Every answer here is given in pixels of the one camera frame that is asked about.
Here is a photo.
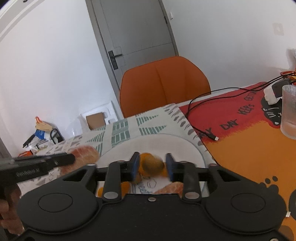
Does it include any orange mandarin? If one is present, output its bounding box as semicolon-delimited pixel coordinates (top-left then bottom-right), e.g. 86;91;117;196
138;153;165;177

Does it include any peeled pomelo piece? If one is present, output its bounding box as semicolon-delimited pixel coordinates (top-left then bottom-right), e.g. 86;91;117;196
60;146;100;176

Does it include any person's left hand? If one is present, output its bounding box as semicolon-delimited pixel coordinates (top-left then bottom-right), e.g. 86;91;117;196
1;184;23;235

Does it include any peeled mandarin segment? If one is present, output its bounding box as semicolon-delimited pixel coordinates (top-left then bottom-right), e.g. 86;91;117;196
154;182;184;197

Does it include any white plate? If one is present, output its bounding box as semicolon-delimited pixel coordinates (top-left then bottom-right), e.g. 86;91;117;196
97;134;205;194

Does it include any brown paper bag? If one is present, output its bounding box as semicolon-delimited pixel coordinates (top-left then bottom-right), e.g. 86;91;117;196
35;116;54;132

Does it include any brown cardboard piece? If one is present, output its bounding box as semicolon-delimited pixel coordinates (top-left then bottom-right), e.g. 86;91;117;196
86;113;106;130

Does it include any white styrofoam packaging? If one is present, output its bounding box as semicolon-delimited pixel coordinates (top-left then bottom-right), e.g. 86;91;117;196
79;101;118;132

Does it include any red orange cat mat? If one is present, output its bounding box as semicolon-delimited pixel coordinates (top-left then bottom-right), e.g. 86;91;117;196
181;86;295;240

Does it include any orange chair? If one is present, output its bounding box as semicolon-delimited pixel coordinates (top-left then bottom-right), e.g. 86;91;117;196
119;56;211;118

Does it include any ribbed clear glass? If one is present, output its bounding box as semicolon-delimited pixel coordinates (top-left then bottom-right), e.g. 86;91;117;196
280;84;296;140

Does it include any white power adapter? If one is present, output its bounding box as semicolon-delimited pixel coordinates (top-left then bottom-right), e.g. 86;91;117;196
263;78;291;105

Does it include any grey door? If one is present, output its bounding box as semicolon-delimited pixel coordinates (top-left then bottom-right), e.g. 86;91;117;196
86;1;179;96

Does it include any black cable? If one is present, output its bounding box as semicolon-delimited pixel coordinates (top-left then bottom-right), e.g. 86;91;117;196
185;75;296;141

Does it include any black door handle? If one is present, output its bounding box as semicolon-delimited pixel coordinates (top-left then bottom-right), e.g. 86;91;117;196
108;51;122;70

